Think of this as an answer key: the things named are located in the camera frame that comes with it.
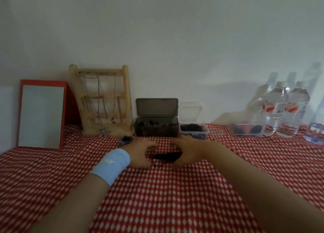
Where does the person's left hand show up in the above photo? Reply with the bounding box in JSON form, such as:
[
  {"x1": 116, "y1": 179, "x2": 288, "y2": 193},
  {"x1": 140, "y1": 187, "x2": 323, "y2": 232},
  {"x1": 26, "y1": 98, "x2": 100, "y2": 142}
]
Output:
[{"x1": 123, "y1": 138, "x2": 159, "y2": 169}]

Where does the person's right hand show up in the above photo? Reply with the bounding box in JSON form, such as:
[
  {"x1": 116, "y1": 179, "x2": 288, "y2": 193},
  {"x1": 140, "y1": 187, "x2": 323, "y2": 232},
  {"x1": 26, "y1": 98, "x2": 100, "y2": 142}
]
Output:
[{"x1": 169, "y1": 135, "x2": 212, "y2": 169}]

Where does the black hair clip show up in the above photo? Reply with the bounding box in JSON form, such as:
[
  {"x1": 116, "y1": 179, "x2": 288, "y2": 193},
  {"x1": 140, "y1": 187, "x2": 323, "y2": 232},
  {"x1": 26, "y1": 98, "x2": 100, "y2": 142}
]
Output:
[{"x1": 149, "y1": 151, "x2": 183, "y2": 165}]

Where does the person's left forearm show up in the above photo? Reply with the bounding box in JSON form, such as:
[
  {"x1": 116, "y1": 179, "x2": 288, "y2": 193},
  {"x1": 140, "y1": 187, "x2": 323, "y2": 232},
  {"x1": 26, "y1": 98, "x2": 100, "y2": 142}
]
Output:
[{"x1": 30, "y1": 173, "x2": 111, "y2": 233}]

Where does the person's right forearm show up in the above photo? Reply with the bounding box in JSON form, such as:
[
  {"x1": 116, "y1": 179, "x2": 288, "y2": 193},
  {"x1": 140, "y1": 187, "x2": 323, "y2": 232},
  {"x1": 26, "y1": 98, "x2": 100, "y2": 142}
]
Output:
[{"x1": 202, "y1": 141, "x2": 324, "y2": 233}]

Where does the clear plastic lidded box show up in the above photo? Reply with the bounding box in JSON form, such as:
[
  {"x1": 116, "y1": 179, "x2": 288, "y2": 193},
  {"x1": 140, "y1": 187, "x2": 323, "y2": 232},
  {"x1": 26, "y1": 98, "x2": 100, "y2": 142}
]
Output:
[{"x1": 178, "y1": 103, "x2": 210, "y2": 141}]

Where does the small dark hair accessory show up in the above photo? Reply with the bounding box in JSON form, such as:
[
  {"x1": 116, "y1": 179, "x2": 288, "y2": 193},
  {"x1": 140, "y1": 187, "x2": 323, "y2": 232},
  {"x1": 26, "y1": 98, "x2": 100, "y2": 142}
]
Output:
[{"x1": 118, "y1": 136, "x2": 136, "y2": 147}]

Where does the red white patterned tablecloth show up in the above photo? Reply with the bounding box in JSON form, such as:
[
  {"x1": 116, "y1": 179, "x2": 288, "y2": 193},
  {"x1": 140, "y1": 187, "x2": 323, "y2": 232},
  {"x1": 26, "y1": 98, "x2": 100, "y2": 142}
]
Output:
[{"x1": 0, "y1": 124, "x2": 324, "y2": 233}]

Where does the light blue wristband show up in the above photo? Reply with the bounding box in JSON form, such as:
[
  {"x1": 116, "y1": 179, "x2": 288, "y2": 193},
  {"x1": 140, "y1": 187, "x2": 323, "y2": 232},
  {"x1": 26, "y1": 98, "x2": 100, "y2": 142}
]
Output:
[{"x1": 89, "y1": 148, "x2": 131, "y2": 187}]

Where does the pile of black hair pins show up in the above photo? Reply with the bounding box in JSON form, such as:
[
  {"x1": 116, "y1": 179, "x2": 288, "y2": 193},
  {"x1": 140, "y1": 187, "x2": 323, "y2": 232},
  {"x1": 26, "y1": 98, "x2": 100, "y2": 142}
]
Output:
[{"x1": 180, "y1": 123, "x2": 206, "y2": 133}]

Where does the dark translucent plastic box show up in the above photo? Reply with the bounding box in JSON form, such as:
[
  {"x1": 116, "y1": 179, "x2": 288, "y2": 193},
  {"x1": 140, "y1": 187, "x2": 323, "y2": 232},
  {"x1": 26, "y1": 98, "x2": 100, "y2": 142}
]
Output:
[{"x1": 134, "y1": 98, "x2": 179, "y2": 138}]

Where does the clear plastic container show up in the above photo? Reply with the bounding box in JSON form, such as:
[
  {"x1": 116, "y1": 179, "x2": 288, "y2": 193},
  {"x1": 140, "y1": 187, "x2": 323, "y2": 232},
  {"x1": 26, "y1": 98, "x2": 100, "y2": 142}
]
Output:
[{"x1": 231, "y1": 113, "x2": 267, "y2": 138}]

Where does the wooden jewelry stand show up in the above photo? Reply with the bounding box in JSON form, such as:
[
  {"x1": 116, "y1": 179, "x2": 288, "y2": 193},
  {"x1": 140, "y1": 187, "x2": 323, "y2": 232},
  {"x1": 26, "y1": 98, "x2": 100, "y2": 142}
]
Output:
[{"x1": 69, "y1": 64, "x2": 135, "y2": 137}]

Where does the clear plastic water bottle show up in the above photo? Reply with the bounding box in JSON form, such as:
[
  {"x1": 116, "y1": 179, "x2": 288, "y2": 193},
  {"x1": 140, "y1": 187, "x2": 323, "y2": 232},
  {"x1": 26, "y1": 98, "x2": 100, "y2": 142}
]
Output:
[
  {"x1": 276, "y1": 80, "x2": 311, "y2": 138},
  {"x1": 263, "y1": 81, "x2": 290, "y2": 137}
]

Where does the red framed mirror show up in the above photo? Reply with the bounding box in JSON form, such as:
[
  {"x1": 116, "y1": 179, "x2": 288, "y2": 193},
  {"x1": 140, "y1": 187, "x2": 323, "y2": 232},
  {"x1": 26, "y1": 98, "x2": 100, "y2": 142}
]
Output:
[{"x1": 17, "y1": 79, "x2": 81, "y2": 150}]

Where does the clear bluish plastic object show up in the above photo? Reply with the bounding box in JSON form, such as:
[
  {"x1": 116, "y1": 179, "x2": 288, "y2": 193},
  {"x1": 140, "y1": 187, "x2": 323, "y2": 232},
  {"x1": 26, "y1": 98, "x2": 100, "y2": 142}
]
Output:
[{"x1": 303, "y1": 123, "x2": 324, "y2": 145}]

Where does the pile of hair ties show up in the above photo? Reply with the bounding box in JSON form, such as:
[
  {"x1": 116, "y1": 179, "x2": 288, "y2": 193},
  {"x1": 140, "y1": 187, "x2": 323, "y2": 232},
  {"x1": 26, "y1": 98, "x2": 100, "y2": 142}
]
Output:
[{"x1": 138, "y1": 120, "x2": 177, "y2": 129}]

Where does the silver necklace with star pendant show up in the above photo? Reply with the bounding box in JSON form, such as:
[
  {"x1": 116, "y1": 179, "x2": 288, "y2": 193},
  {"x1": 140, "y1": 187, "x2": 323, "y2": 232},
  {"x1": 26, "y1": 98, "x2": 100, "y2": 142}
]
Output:
[{"x1": 96, "y1": 73, "x2": 111, "y2": 139}]

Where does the short silver chain necklace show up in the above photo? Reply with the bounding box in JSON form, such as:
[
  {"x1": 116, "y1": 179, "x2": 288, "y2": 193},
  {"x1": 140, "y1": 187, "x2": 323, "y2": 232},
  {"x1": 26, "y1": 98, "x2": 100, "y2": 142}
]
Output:
[{"x1": 116, "y1": 96, "x2": 124, "y2": 123}]

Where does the thin silver chain necklace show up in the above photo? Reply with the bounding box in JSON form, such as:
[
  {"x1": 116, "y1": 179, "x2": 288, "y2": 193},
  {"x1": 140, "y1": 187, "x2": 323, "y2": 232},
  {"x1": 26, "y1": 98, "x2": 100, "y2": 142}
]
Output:
[{"x1": 111, "y1": 74, "x2": 117, "y2": 125}]

